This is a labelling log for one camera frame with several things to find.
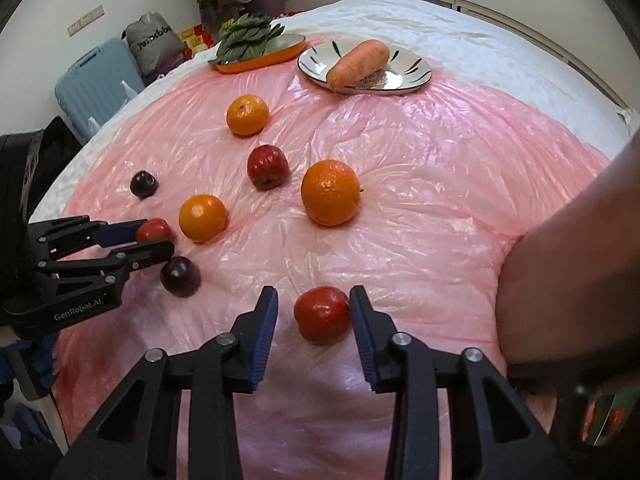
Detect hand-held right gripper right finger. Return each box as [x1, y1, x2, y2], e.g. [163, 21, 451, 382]
[348, 285, 568, 480]

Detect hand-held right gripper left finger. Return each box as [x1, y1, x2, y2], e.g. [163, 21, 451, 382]
[50, 286, 279, 480]

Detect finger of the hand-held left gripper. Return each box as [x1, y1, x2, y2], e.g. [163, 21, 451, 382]
[37, 239, 176, 303]
[27, 216, 151, 261]

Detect small red apple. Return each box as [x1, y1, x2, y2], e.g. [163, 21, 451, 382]
[135, 218, 176, 245]

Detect dark plum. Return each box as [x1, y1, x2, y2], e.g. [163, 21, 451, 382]
[130, 170, 159, 200]
[160, 255, 202, 298]

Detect orange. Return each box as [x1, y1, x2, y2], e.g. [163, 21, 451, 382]
[226, 94, 270, 137]
[300, 159, 363, 227]
[178, 194, 229, 244]

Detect person's right forearm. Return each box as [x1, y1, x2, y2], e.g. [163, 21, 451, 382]
[497, 132, 640, 368]

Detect blue cloth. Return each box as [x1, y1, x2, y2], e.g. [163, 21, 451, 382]
[0, 332, 57, 388]

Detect light blue suitcase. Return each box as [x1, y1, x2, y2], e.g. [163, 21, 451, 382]
[54, 37, 146, 143]

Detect grey plastic bag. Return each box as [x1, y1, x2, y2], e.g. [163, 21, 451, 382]
[124, 11, 186, 77]

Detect pink plastic sheet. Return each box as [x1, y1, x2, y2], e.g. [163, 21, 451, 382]
[50, 67, 613, 480]

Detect yellow red cartons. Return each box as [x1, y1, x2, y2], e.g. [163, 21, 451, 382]
[177, 25, 221, 57]

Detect black smartwatch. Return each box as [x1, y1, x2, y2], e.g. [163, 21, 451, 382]
[505, 357, 640, 461]

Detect orange oval plate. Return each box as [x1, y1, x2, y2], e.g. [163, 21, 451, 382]
[208, 33, 307, 75]

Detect green leafy vegetable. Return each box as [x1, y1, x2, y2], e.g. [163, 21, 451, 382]
[214, 12, 285, 65]

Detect carrot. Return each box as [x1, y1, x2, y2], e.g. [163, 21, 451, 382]
[326, 39, 390, 94]

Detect white wall socket strip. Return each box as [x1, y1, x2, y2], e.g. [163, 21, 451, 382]
[67, 5, 104, 37]

